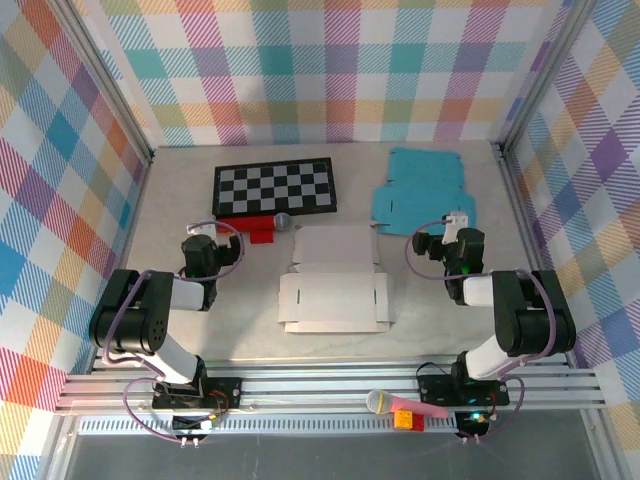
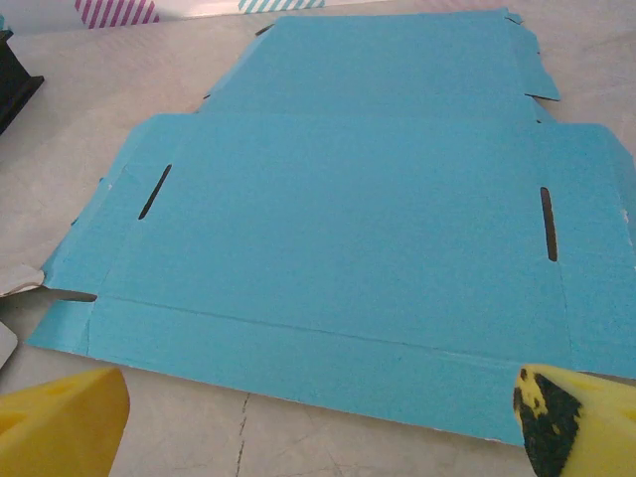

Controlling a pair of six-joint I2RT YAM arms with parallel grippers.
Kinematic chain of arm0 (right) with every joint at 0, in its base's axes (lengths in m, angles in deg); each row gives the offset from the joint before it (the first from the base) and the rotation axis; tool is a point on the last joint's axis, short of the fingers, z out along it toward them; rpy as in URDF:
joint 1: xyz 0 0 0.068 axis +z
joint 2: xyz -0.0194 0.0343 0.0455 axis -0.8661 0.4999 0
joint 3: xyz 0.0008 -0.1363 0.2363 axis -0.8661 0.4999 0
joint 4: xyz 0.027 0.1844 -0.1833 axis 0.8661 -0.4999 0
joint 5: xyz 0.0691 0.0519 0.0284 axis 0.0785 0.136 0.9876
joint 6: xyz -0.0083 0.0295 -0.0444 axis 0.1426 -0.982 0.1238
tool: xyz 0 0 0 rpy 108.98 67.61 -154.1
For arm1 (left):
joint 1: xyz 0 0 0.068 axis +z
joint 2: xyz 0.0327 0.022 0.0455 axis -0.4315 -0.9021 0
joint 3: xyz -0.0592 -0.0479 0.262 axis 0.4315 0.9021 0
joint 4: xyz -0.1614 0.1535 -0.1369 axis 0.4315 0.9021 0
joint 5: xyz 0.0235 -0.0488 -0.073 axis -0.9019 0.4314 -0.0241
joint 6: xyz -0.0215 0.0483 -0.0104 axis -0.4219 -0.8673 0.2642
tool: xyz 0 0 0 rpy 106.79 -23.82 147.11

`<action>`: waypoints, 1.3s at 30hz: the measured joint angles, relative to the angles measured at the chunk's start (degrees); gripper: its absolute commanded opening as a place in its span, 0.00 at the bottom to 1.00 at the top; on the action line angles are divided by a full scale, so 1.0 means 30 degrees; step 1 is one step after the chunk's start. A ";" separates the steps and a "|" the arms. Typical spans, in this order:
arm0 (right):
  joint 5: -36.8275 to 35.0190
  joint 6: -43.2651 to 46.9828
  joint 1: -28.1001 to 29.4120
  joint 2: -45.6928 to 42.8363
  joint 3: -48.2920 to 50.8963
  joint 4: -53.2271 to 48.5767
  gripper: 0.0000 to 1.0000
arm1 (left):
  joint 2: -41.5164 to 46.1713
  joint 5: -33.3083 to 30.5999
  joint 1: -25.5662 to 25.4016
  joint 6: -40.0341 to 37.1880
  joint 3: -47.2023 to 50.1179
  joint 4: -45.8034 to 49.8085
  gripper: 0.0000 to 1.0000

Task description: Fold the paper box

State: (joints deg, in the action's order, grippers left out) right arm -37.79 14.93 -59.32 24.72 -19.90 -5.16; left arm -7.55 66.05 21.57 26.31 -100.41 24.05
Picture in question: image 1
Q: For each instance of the blue paper box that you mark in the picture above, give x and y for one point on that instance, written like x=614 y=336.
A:
x=425 y=190

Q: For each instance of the white paper box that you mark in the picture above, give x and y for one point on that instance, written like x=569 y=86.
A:
x=330 y=300

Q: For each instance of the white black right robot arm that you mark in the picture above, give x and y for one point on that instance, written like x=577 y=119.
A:
x=530 y=310

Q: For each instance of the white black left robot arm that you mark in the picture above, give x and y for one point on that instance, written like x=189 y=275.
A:
x=130 y=310

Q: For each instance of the black white chessboard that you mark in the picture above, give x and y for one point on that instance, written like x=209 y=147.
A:
x=275 y=187

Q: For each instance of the pink toy microphone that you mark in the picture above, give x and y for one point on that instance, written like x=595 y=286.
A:
x=420 y=407

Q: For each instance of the small black circuit board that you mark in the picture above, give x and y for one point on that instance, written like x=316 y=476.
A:
x=192 y=424
x=472 y=425

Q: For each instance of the yellow red toy brick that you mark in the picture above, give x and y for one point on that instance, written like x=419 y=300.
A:
x=407 y=421

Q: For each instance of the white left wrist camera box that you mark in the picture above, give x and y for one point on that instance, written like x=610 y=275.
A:
x=202 y=229

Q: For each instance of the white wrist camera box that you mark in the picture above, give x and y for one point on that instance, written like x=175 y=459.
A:
x=202 y=229
x=456 y=222

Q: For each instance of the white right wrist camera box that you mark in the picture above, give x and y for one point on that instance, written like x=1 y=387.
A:
x=456 y=222

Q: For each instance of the aluminium side rail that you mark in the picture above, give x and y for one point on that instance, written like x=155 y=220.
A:
x=525 y=225

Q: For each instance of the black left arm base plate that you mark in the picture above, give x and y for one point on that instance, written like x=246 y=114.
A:
x=225 y=392

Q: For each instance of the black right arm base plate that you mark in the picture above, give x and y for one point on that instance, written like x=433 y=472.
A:
x=437 y=392

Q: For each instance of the aluminium corner post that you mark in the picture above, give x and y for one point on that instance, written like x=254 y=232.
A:
x=107 y=80
x=542 y=75

